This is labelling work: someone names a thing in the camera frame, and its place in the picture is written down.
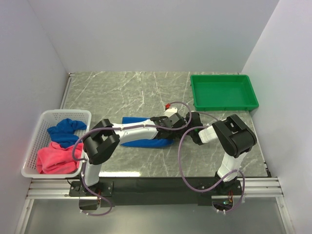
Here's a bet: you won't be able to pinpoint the aluminium rail frame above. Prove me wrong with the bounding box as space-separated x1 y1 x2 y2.
26 177 284 199

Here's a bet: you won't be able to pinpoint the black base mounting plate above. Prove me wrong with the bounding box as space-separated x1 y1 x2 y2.
68 176 241 210

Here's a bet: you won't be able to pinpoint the large blue towel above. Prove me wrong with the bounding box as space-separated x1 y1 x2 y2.
122 117 174 148

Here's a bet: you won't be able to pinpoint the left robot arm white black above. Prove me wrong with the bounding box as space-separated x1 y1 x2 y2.
80 108 192 196

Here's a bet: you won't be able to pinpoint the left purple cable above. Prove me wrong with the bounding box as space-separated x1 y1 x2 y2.
73 101 192 216

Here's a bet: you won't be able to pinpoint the white perforated plastic basket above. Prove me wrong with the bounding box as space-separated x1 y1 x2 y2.
21 109 92 179

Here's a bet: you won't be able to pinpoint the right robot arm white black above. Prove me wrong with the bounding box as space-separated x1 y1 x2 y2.
178 114 257 195

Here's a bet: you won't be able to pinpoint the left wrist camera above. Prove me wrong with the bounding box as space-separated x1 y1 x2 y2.
164 103 178 117

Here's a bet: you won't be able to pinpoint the green plastic tray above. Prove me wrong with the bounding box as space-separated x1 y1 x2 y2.
190 75 259 111

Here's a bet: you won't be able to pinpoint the blue towel in basket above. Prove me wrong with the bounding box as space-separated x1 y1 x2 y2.
47 118 87 148

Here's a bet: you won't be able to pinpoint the pink towel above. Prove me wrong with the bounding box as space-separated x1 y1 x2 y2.
36 142 78 175

